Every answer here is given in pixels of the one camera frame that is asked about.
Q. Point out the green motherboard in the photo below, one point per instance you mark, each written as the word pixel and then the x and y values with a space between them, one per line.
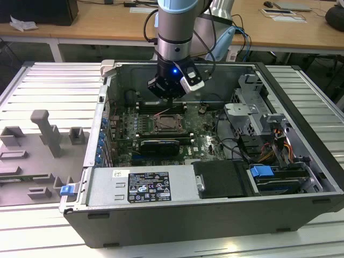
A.
pixel 204 145

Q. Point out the pale grey case latch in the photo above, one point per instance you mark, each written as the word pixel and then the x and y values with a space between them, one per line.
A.
pixel 107 67

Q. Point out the black RAM slot row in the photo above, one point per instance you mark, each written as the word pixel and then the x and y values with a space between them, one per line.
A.
pixel 161 135
pixel 150 107

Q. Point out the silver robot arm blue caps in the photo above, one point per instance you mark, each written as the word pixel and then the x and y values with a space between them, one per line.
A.
pixel 174 32

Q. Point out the wooden desk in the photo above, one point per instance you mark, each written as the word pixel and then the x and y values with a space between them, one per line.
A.
pixel 94 29

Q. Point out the small silver CPU plate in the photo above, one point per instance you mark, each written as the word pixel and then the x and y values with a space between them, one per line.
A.
pixel 167 122

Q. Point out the grey parts rack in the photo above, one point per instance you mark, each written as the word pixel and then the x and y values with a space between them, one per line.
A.
pixel 32 161

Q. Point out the black graphics card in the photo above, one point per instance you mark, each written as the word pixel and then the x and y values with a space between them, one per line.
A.
pixel 158 147

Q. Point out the black box on desk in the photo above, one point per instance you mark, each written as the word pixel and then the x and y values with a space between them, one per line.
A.
pixel 35 12

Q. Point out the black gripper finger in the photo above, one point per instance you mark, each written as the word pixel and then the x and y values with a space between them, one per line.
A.
pixel 157 87

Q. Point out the black cylinder component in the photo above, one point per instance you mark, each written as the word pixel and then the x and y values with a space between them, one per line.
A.
pixel 131 96

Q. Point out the dark computer mouse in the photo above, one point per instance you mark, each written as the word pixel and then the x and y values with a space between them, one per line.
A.
pixel 268 4

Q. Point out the blue case latch tab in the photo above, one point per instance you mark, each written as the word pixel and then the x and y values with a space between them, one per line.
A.
pixel 67 190

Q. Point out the metal disk bay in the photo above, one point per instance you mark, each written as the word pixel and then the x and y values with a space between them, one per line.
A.
pixel 314 182

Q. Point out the plain white paper sheet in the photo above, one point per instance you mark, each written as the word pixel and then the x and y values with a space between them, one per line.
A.
pixel 290 18

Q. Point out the green RAM stick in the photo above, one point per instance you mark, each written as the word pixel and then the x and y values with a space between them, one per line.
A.
pixel 16 178

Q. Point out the black plastic air shroud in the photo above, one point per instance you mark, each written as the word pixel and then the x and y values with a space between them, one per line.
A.
pixel 220 180

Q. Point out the black CPU socket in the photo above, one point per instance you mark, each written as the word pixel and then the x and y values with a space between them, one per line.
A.
pixel 150 128

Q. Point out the grey metal drive cage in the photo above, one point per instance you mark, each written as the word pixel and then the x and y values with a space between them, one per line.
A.
pixel 247 113

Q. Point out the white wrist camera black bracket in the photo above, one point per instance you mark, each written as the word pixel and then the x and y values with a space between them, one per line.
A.
pixel 193 82

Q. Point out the white desk label tag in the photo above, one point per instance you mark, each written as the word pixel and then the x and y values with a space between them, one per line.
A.
pixel 232 56

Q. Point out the flat grey tablet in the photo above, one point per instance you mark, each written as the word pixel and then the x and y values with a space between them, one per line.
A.
pixel 293 5

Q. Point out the grey power supply unit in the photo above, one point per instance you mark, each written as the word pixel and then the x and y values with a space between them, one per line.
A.
pixel 102 188

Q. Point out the blue card retainer clips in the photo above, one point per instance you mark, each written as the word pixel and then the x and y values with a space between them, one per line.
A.
pixel 101 139

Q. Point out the black round bag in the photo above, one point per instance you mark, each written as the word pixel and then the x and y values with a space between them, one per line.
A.
pixel 334 16

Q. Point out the white paper dark strip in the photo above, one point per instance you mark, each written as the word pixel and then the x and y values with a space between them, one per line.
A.
pixel 276 12

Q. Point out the blue disk carrier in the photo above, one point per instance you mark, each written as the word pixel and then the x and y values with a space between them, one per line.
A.
pixel 260 171

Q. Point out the black open PC case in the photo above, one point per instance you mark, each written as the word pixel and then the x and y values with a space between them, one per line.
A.
pixel 188 223

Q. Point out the white sheet on desk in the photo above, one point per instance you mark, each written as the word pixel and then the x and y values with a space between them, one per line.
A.
pixel 142 10

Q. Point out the crumpled white paper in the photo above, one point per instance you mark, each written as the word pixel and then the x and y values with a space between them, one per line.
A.
pixel 22 24

